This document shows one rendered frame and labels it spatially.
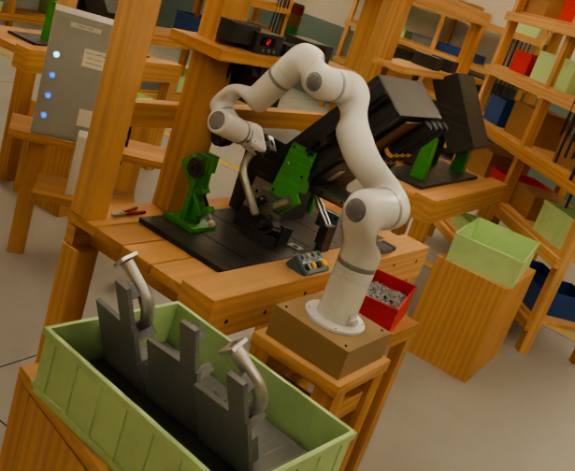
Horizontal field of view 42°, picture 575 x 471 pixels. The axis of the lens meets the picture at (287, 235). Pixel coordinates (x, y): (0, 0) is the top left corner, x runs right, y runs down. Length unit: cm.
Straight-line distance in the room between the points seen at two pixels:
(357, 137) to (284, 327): 59
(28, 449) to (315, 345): 80
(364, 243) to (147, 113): 101
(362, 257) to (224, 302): 45
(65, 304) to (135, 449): 122
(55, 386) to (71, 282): 97
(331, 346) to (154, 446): 74
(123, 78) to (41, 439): 116
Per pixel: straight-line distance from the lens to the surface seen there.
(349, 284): 216
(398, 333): 273
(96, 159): 256
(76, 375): 172
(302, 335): 218
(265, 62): 277
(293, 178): 279
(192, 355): 157
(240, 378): 143
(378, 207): 205
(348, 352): 211
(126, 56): 246
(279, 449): 179
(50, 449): 186
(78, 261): 268
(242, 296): 234
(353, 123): 217
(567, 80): 580
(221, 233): 277
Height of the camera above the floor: 185
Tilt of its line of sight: 19 degrees down
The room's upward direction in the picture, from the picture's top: 19 degrees clockwise
